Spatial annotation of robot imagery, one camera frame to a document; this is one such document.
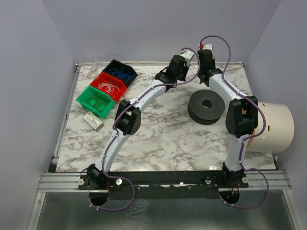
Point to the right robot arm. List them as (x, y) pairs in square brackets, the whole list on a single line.
[(241, 117)]

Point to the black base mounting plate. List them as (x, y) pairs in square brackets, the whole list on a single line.
[(160, 185)]

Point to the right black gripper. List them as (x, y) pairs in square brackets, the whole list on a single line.
[(206, 59)]

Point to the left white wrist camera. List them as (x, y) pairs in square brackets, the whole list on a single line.
[(187, 55)]

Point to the white cylindrical container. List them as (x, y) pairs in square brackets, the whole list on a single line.
[(279, 130)]

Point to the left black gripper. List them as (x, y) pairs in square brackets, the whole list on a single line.
[(180, 63)]

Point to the green storage bin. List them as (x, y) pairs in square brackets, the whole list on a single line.
[(95, 101)]

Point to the aluminium table edge rail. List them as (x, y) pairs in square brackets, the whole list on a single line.
[(139, 63)]

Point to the black storage bin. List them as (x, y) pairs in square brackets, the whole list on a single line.
[(121, 71)]

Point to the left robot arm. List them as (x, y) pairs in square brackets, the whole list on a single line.
[(128, 116)]

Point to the flat printed packet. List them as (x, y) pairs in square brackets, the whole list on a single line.
[(149, 79)]

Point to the red storage bin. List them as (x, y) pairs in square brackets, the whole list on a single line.
[(110, 85)]

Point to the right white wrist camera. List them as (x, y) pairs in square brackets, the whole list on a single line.
[(207, 47)]

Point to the black cable spool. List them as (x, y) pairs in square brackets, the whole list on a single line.
[(205, 107)]

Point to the clear plastic piece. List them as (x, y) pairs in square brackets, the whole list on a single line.
[(93, 68)]

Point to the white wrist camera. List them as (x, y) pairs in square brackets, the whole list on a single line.
[(207, 47), (187, 55)]

